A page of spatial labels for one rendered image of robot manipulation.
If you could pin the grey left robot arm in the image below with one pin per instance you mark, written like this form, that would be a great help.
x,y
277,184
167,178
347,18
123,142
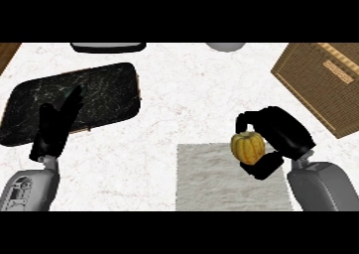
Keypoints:
x,y
30,188

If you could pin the grey fabric placemat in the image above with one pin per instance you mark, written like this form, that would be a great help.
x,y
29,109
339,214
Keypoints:
x,y
225,178

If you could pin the brown wicker basket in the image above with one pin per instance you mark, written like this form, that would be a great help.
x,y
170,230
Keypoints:
x,y
328,86

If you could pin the grey round bowl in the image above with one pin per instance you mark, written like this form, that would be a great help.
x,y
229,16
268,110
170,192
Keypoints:
x,y
225,46

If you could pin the brown wooden cabinet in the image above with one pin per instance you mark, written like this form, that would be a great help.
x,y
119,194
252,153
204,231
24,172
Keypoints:
x,y
1,58

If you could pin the yellow striped squash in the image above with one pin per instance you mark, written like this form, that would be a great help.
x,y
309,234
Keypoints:
x,y
249,147

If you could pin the black marble cutting board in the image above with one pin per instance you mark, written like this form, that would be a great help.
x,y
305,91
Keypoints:
x,y
89,99

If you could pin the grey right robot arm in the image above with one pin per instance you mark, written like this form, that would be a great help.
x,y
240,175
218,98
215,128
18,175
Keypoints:
x,y
322,185

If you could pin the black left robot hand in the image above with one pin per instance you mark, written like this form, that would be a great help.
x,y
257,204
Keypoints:
x,y
55,127

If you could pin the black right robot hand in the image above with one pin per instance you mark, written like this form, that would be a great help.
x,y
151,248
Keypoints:
x,y
283,130

